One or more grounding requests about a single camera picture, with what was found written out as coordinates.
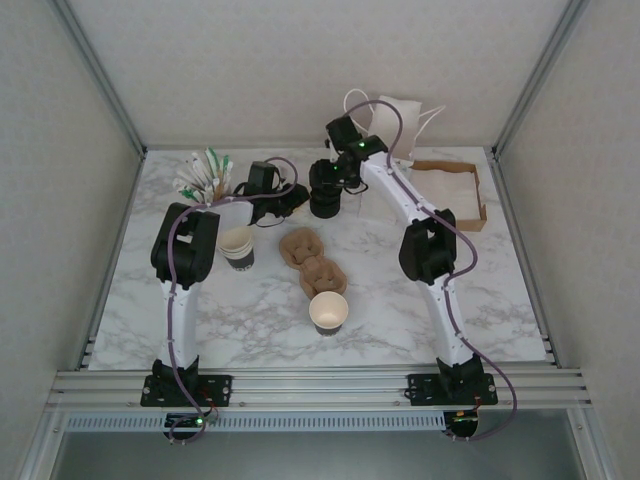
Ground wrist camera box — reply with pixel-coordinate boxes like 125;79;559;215
325;116;362;151
248;160;282;195

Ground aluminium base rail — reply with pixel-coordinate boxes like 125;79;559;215
47;367;594;414

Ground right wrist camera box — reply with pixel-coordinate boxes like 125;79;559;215
325;116;362;151

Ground paper cups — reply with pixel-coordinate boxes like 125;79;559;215
217;225;256;274

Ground paper cup black band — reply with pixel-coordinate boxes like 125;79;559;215
308;291;350;337

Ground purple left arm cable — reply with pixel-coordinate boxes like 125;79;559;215
167;157;300;445

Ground brown pulp cup carrier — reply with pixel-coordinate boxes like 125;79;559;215
278;227;349;302

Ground white paper gift bag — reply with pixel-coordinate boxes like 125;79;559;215
343;88;447;217

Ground brown cardboard napkin box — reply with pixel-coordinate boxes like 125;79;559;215
407;159;489;234

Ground black cup lid stack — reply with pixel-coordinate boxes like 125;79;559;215
309;187;344;220

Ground grey slotted cable duct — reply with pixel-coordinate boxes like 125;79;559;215
64;412;446;432

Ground small controller board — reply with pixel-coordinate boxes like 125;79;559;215
164;412;209;430
447;410;481;435

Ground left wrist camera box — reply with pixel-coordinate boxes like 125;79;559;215
248;160;282;195

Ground aluminium frame post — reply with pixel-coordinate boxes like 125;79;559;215
489;0;592;162
49;0;147;161

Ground white wrapped straw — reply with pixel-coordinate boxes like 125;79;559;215
172;174;207;194
187;155;214;191

